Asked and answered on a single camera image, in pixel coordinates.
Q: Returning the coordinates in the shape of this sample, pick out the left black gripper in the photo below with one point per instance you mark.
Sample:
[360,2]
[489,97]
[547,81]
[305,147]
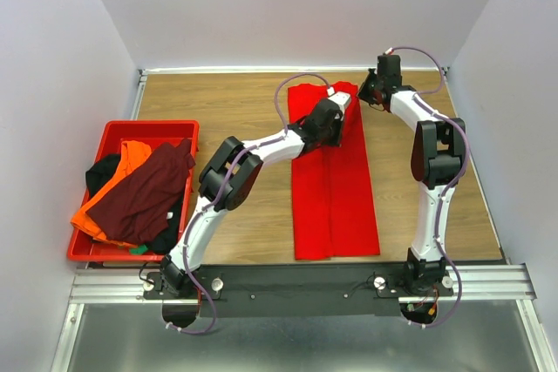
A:
[338,136]

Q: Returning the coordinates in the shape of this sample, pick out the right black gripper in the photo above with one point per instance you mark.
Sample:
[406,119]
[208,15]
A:
[371,75]

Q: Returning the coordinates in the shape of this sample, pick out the red t-shirt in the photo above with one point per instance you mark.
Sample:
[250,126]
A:
[332,199]

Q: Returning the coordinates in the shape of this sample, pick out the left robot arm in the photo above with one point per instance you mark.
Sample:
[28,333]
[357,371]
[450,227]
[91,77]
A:
[230,174]

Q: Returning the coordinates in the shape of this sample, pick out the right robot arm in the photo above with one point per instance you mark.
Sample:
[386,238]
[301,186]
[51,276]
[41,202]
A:
[440,154]

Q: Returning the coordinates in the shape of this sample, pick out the orange t-shirt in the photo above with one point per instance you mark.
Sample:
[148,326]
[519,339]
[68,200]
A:
[133,154]

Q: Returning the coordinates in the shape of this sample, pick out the maroon t-shirt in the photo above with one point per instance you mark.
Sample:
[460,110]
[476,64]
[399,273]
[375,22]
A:
[135,210]

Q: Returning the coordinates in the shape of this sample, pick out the green cloth piece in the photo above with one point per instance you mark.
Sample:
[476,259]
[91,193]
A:
[139,250]

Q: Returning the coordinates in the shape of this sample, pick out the black t-shirt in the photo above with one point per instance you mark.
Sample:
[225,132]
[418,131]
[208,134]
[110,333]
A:
[102,171]

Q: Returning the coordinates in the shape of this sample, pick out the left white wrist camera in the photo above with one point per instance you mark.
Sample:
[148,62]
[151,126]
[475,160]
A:
[340,98]

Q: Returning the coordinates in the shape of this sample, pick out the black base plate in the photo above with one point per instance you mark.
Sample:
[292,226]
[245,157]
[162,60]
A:
[315,289]

